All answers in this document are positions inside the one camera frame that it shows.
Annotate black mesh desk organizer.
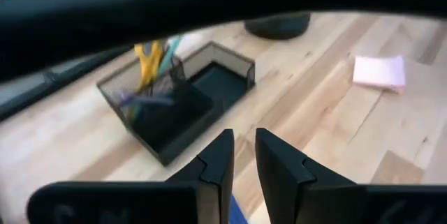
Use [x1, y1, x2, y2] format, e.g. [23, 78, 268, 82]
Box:
[96, 40, 256, 167]

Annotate yellow-handled scissors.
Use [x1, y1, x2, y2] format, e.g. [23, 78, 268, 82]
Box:
[133, 40, 166, 91]

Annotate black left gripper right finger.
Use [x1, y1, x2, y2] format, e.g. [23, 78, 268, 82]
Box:
[255, 128, 358, 224]

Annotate pink sticky note pad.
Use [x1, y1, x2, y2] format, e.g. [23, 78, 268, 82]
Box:
[351, 54, 408, 96]

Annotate white globe table lamp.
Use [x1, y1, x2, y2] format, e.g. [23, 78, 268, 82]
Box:
[243, 11, 312, 41]

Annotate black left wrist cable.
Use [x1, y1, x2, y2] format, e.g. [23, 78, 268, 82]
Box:
[0, 0, 447, 82]

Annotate purple pen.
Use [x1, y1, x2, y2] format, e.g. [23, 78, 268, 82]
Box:
[116, 90, 176, 109]

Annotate teal pen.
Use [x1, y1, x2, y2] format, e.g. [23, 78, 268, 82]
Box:
[157, 34, 185, 79]

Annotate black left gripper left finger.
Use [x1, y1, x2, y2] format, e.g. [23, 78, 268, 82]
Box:
[165, 128, 235, 224]

